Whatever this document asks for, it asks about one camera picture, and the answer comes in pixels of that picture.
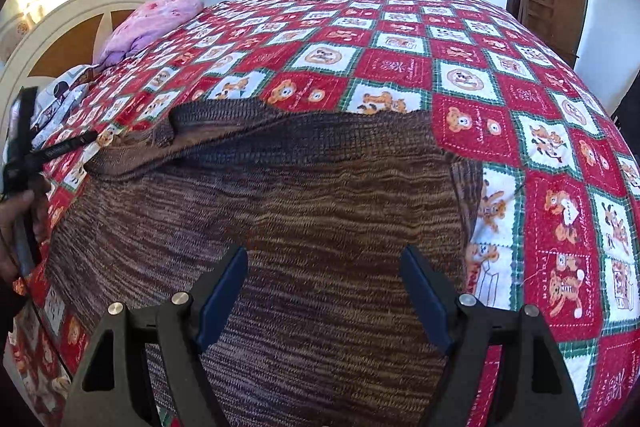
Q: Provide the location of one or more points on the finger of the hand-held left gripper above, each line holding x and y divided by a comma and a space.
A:
22, 122
67, 147

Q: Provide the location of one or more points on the pink crumpled blanket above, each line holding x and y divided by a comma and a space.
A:
150, 22

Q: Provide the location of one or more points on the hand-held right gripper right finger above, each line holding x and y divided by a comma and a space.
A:
425, 302

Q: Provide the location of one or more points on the brown knitted sweater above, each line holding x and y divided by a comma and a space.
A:
300, 232

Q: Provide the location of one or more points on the red printed bed blanket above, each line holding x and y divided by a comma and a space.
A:
500, 107

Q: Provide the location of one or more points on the cream and wood headboard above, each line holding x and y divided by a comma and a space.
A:
75, 7

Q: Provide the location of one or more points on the patterned grey pillow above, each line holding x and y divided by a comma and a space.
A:
60, 94

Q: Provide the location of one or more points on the person's left hand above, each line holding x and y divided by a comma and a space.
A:
10, 212

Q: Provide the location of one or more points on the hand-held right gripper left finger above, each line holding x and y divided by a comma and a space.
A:
220, 302

